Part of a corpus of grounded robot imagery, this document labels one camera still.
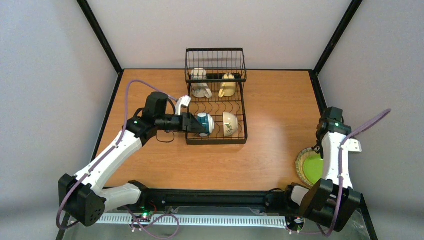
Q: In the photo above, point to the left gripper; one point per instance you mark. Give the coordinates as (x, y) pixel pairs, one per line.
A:
(185, 122)

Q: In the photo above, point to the dark teal spotted bowl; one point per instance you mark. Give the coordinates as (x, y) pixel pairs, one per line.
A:
(207, 122)

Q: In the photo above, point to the white floral mug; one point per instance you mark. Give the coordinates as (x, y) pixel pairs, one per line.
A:
(200, 89)

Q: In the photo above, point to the white bowl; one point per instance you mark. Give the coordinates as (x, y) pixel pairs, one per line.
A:
(230, 124)

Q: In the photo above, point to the yellow mug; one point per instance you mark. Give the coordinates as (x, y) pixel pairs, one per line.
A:
(227, 89)

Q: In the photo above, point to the black wire dish rack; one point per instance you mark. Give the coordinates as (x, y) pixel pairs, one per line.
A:
(218, 62)

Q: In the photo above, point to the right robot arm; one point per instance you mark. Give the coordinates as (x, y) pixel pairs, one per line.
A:
(331, 135)

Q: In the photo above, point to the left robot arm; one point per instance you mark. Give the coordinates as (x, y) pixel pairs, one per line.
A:
(83, 196)

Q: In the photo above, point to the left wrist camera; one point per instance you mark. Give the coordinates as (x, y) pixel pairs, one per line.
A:
(182, 102)

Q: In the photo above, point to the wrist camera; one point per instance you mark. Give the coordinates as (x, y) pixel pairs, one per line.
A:
(182, 102)
(353, 145)

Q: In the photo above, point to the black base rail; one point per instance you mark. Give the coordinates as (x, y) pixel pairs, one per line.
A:
(215, 198)

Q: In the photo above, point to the white slotted cable duct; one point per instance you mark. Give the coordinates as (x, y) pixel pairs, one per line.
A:
(222, 220)

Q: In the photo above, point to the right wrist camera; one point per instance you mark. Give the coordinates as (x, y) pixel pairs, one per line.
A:
(353, 145)

